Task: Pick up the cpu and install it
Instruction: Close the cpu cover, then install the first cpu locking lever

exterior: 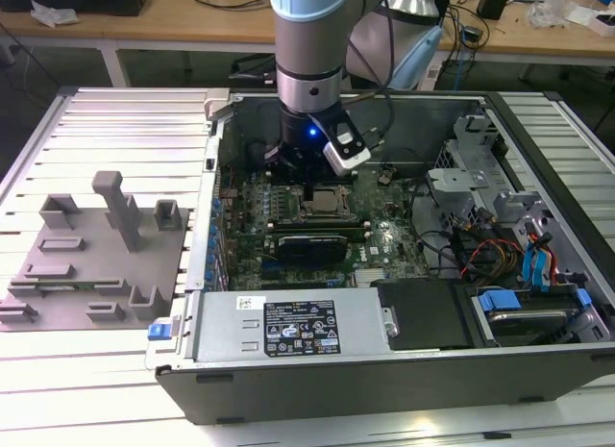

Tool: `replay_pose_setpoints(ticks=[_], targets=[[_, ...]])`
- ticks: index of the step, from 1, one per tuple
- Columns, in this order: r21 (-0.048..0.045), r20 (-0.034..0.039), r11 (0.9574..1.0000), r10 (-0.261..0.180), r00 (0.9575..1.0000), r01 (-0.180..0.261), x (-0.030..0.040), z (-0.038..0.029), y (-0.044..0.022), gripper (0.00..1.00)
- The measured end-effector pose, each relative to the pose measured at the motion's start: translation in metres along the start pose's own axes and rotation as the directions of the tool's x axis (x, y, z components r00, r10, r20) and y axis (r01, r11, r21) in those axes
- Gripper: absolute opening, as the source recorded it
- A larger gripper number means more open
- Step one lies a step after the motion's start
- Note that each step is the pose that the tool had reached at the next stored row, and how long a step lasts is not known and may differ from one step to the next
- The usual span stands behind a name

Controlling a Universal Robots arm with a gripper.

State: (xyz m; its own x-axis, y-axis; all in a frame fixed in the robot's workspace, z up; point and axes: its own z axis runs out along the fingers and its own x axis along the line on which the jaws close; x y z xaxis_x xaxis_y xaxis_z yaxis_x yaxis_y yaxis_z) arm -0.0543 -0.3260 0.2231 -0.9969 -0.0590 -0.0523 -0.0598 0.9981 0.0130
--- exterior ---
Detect silver chipset heatsink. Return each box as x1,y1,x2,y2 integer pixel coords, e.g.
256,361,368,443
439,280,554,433
354,267,389,288

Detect black plastic shroud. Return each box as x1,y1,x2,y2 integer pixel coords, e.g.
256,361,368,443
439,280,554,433
373,278,477,353

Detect wooden desk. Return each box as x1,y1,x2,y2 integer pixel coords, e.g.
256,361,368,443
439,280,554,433
0,0,615,90

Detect silver drive cage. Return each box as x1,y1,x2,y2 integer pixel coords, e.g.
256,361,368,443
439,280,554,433
425,112,510,232

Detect clear plastic bag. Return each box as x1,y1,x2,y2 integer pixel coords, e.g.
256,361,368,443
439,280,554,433
525,0,578,26

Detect silver CPU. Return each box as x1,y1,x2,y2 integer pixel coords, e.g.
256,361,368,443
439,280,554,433
310,191,344,214

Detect grey parts rack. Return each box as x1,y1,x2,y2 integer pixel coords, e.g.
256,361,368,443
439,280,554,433
0,170,194,334

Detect grey case handle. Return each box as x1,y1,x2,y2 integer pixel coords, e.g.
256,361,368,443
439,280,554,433
203,88,232,125

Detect black power adapter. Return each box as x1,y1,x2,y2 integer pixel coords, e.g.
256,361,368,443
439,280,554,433
477,0,509,21

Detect metal socket cover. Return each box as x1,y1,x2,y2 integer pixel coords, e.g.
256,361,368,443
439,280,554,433
298,185,351,218

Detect hard disk blue carrier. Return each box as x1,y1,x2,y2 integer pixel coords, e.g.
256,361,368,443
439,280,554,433
473,286,593,348

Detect black camera cable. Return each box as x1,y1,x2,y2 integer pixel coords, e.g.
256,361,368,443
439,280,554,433
362,0,401,150

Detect green motherboard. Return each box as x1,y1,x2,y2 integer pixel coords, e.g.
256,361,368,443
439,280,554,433
211,163,436,293

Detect black power cable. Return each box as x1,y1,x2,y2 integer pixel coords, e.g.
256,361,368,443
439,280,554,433
416,225,465,280

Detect black graphics card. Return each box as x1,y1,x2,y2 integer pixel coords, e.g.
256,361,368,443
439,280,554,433
275,232,351,266

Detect blue SATA cable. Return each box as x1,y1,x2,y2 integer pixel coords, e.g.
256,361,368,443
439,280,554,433
521,233,558,294

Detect CPU socket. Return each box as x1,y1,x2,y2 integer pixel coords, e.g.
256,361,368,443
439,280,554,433
293,183,355,222

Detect silver power supply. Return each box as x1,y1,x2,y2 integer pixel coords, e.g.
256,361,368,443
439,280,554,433
190,290,391,367

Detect blue hanging cable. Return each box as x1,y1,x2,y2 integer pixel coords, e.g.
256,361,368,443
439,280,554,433
456,46,471,90

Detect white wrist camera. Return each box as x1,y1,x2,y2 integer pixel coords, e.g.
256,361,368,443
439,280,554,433
320,122,373,176

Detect red yellow power wires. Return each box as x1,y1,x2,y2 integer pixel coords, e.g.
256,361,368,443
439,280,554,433
459,238,526,279

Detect white cardboard box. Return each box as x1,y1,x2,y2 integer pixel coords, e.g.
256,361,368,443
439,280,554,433
575,8,615,37

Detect white crumpled bag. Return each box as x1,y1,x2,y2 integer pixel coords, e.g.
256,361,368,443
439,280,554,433
30,0,79,28

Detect black PC case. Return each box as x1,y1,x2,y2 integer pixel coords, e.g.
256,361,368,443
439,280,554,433
143,88,615,427

